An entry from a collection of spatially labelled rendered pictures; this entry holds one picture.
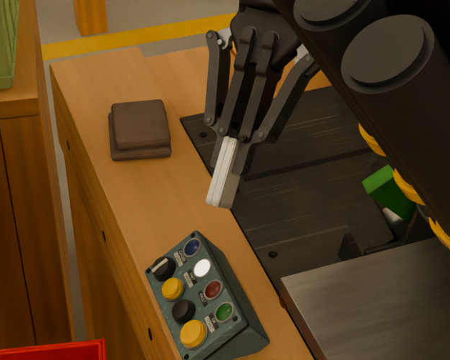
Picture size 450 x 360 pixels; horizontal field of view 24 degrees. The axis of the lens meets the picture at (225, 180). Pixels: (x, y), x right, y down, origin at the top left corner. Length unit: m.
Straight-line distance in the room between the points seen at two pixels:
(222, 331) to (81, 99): 0.52
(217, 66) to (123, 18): 2.41
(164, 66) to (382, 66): 1.20
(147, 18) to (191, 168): 2.11
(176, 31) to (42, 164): 1.65
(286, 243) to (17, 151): 0.65
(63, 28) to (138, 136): 2.08
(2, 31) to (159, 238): 0.55
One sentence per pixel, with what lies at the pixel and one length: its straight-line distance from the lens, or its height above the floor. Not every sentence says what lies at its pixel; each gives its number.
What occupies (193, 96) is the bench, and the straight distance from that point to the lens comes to 1.52.
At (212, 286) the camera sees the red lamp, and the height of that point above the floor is 0.95.
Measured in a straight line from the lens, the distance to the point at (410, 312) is 0.86.
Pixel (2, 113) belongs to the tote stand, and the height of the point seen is 0.77.
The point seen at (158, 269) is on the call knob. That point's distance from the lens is 1.17.
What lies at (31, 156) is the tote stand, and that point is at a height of 0.67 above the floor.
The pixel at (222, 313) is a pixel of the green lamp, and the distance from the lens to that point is 1.09.
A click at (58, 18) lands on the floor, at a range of 3.48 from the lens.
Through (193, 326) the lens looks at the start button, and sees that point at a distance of 1.10.
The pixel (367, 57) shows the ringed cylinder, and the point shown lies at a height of 1.53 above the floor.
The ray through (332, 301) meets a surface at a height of 1.13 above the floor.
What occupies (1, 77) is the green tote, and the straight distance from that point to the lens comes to 1.72.
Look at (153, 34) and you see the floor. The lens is 3.36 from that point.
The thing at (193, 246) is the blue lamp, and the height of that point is 0.95.
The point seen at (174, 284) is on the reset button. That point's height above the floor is 0.94.
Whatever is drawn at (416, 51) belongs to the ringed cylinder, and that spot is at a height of 1.54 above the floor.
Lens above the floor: 1.75
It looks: 39 degrees down
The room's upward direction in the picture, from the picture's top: straight up
